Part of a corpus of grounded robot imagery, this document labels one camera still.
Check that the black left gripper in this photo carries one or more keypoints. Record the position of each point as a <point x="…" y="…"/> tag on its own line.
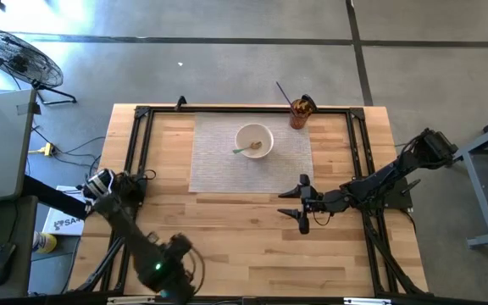
<point x="182" y="245"/>

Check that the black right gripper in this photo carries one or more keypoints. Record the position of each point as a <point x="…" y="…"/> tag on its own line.
<point x="314" y="201"/>

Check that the amber glass cup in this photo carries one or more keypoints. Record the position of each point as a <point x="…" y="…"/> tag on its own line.
<point x="300" y="116"/>

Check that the purple drinking straw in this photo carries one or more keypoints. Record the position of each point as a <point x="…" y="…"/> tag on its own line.
<point x="283" y="93"/>

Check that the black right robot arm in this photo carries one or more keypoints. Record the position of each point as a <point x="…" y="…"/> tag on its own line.
<point x="379" y="180"/>

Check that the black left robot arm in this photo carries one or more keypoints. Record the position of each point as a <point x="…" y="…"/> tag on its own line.
<point x="129" y="233"/>

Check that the white round bowl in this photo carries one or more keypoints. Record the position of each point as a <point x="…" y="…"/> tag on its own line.
<point x="265" y="135"/>

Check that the white label strip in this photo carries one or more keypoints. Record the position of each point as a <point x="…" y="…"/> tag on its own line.
<point x="367" y="301"/>
<point x="129" y="300"/>

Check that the grey woven placemat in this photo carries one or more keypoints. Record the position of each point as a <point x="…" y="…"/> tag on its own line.
<point x="218" y="161"/>

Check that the white printed box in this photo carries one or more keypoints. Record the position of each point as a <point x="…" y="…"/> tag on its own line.
<point x="64" y="220"/>

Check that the yellow bottle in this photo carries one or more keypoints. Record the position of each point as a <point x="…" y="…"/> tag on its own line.
<point x="46" y="243"/>

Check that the black support beam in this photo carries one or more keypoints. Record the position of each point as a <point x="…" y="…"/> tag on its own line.
<point x="53" y="197"/>

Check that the dark grey side table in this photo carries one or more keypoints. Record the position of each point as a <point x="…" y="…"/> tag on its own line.
<point x="19" y="224"/>

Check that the yellow power plug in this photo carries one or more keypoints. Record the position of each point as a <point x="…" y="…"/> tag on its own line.
<point x="48" y="149"/>

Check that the black computer mouse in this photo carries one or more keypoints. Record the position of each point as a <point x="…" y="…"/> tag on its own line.
<point x="0" y="264"/>

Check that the grey tape piece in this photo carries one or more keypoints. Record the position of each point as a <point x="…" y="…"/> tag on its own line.
<point x="26" y="109"/>

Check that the black floor fan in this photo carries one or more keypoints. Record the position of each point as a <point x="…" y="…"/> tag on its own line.
<point x="17" y="59"/>

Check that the black metal table frame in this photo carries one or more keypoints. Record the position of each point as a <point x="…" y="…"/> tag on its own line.
<point x="248" y="110"/>

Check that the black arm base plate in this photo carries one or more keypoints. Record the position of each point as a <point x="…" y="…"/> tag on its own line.
<point x="400" y="197"/>

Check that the grey metal table frame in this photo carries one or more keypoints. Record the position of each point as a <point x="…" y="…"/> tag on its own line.
<point x="485" y="216"/>

